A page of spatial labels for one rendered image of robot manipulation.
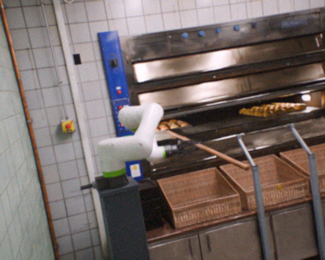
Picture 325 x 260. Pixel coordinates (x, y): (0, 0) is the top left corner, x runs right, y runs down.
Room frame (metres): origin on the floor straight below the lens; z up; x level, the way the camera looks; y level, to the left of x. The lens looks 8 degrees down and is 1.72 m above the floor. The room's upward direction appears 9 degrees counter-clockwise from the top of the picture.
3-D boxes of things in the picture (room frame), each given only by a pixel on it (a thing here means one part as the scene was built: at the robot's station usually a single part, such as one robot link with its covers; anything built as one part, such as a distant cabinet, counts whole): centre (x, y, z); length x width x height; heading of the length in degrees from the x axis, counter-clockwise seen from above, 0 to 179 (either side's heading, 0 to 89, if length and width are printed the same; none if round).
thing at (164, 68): (3.32, -0.71, 1.80); 1.79 x 0.11 x 0.19; 103
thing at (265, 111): (3.88, -1.18, 1.21); 0.61 x 0.48 x 0.06; 13
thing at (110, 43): (3.99, 0.52, 1.07); 1.93 x 0.16 x 2.15; 13
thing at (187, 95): (3.32, -0.71, 1.54); 1.79 x 0.11 x 0.19; 103
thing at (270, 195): (3.06, -0.78, 0.72); 0.56 x 0.49 x 0.28; 104
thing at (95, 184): (1.88, 0.34, 1.23); 0.26 x 0.15 x 0.06; 107
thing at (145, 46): (3.35, -0.70, 1.99); 1.80 x 0.08 x 0.21; 103
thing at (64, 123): (2.94, 0.74, 1.46); 0.10 x 0.07 x 0.10; 103
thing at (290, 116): (3.34, -0.70, 1.16); 1.80 x 0.06 x 0.04; 103
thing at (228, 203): (2.93, -0.19, 0.72); 0.56 x 0.49 x 0.28; 102
